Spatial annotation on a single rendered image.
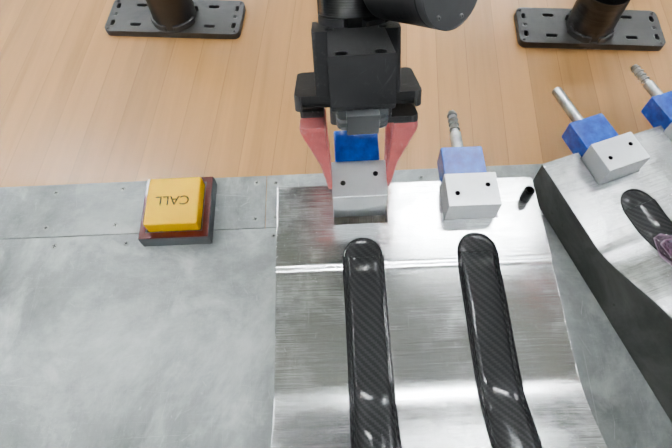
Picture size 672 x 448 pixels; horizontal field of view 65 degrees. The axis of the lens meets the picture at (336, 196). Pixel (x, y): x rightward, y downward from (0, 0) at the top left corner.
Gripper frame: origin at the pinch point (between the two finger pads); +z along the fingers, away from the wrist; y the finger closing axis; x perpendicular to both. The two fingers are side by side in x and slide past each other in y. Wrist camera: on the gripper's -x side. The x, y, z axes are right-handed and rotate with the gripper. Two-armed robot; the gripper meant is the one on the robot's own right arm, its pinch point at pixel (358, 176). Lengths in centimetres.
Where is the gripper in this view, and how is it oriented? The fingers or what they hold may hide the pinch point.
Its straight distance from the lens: 48.7
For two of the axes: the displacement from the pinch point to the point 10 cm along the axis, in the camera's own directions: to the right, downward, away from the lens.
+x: -0.2, -5.0, 8.7
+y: 10.0, -0.5, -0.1
